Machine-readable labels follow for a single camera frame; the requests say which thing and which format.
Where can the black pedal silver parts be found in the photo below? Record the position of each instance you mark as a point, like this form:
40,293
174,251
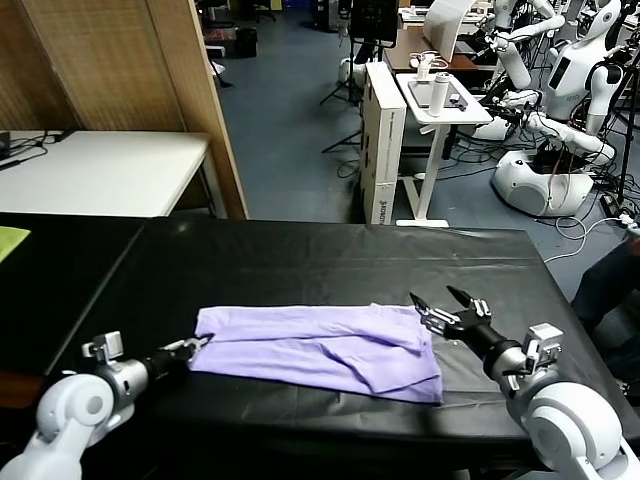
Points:
629,387

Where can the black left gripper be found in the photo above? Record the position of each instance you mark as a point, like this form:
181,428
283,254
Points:
170,360

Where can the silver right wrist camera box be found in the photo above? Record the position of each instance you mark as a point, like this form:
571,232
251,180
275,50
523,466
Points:
545,342

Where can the white standing desk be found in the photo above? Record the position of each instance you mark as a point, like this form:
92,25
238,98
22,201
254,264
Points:
470,117

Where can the black monitor screen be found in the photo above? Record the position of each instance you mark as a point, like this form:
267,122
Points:
372,20

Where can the white humanoid robot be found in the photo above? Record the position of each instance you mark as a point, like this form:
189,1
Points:
570,80

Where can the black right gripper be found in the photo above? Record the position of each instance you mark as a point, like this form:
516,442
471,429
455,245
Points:
475,330

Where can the black monitor stand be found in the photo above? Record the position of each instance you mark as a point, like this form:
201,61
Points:
355,65

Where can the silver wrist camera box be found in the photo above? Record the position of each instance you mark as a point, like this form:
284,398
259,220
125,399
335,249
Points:
110,345
545,342

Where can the brown wooden desk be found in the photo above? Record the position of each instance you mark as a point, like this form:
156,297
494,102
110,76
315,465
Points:
400,57

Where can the black power strip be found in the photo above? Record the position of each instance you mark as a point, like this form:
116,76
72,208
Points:
611,205

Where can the person leg blue jeans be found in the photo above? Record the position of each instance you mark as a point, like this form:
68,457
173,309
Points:
600,285

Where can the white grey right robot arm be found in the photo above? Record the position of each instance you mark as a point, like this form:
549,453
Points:
565,425

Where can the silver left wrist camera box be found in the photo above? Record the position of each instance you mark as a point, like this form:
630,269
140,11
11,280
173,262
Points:
110,345

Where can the black floor tripod legs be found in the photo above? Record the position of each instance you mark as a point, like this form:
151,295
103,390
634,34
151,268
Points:
345,141

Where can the yellow-green cloth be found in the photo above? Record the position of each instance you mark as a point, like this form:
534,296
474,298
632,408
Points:
10,242

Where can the small black desk device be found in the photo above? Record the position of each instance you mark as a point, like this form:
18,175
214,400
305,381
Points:
459,104

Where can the black tall tripod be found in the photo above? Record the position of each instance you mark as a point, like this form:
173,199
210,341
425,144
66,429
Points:
626,150

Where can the white humanoid robot raised arm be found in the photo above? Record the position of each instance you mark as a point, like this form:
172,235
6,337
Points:
515,65

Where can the black small box device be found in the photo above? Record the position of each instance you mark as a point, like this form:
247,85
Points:
4,146

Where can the white rectangular table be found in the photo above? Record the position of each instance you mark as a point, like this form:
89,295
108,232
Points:
100,170

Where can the white curved panel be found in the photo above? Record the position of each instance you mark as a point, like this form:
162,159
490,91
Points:
445,30

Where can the black side table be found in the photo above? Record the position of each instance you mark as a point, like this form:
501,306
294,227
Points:
60,300

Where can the black plastic table cover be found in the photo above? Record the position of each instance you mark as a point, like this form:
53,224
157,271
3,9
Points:
325,260

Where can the tall white cardboard box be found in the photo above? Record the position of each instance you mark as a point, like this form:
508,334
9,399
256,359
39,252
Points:
385,150

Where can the wooden folding screen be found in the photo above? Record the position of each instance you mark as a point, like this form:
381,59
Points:
125,65

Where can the black bin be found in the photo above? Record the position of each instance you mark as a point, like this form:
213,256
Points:
246,44

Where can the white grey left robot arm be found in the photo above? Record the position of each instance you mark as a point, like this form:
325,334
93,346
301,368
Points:
75,405

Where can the white water bottle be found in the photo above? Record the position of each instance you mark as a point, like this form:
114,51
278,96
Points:
439,95

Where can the lavender t-shirt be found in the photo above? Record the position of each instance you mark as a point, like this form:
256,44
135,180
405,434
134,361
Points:
300,340

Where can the black crate red print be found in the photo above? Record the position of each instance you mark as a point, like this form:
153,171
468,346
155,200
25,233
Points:
220,36

